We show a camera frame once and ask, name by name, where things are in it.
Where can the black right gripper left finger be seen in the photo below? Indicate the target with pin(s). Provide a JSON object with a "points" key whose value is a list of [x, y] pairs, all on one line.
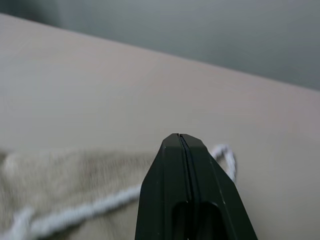
{"points": [[162, 190]]}

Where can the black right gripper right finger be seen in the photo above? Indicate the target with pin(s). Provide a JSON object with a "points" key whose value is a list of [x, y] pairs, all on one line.
{"points": [[215, 195]]}

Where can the beige towel with white trim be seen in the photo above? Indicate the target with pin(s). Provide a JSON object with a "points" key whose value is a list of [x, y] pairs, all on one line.
{"points": [[62, 175]]}

